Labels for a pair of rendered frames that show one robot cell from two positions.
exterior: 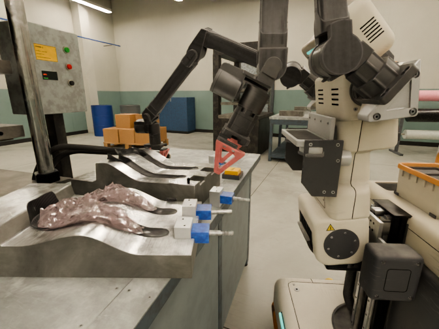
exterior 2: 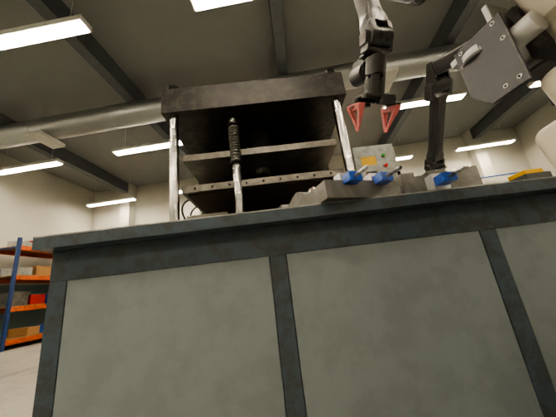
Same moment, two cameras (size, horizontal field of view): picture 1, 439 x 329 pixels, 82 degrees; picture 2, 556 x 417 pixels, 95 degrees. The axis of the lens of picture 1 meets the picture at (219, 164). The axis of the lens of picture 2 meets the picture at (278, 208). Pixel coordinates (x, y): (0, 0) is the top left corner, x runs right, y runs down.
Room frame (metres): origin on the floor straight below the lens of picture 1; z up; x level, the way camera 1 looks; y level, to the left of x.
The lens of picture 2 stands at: (0.07, -0.53, 0.59)
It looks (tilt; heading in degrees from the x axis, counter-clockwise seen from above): 17 degrees up; 70
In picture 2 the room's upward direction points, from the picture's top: 7 degrees counter-clockwise
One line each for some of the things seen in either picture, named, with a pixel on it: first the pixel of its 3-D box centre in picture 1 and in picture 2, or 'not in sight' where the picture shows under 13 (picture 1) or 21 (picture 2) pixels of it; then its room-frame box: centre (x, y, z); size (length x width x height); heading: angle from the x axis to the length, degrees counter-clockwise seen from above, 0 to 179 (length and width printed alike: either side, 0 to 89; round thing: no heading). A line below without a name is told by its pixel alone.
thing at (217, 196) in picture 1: (230, 198); (448, 177); (0.78, -0.04, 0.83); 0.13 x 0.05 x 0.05; 74
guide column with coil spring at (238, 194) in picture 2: not in sight; (239, 206); (0.37, 1.02, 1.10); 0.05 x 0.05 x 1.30
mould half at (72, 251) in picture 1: (97, 222); (324, 206); (0.56, 0.30, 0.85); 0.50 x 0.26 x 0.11; 89
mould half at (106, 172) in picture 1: (148, 173); (404, 199); (0.93, 0.28, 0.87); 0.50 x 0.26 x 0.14; 72
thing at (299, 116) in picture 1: (295, 130); not in sight; (5.16, -1.56, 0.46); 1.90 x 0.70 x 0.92; 157
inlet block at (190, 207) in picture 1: (207, 211); (385, 177); (0.62, 0.03, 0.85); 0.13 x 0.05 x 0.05; 89
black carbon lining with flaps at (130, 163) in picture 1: (149, 162); not in sight; (0.91, 0.26, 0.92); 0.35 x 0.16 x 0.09; 72
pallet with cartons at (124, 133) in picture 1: (136, 130); not in sight; (5.79, 1.92, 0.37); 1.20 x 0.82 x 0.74; 75
